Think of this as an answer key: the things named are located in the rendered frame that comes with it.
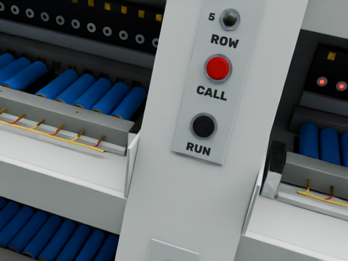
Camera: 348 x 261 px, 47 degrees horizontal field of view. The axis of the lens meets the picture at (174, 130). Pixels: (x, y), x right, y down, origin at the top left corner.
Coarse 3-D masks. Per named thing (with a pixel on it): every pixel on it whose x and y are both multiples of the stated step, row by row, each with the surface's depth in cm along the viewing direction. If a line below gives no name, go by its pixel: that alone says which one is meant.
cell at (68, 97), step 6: (84, 78) 44; (90, 78) 45; (72, 84) 43; (78, 84) 43; (84, 84) 43; (90, 84) 44; (66, 90) 41; (72, 90) 42; (78, 90) 42; (84, 90) 43; (60, 96) 40; (66, 96) 40; (72, 96) 41; (78, 96) 42; (66, 102) 40; (72, 102) 41
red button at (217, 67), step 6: (210, 60) 28; (216, 60) 28; (222, 60) 28; (210, 66) 28; (216, 66) 28; (222, 66) 28; (228, 66) 28; (210, 72) 28; (216, 72) 28; (222, 72) 28; (216, 78) 28; (222, 78) 28
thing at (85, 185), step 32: (32, 32) 50; (0, 128) 38; (0, 160) 34; (32, 160) 35; (64, 160) 35; (96, 160) 36; (128, 160) 30; (0, 192) 36; (32, 192) 35; (64, 192) 34; (96, 192) 33; (96, 224) 35
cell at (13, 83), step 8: (32, 64) 45; (40, 64) 46; (24, 72) 43; (32, 72) 44; (40, 72) 45; (8, 80) 42; (16, 80) 42; (24, 80) 43; (32, 80) 44; (16, 88) 42; (24, 88) 43
